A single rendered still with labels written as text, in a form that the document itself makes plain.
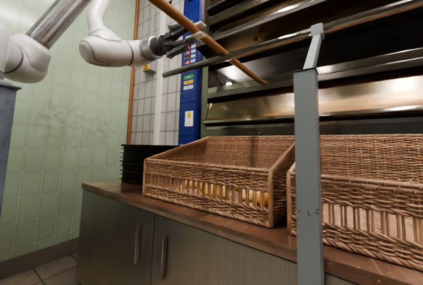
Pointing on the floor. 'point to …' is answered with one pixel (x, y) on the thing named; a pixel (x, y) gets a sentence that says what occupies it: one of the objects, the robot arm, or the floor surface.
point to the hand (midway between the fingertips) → (196, 31)
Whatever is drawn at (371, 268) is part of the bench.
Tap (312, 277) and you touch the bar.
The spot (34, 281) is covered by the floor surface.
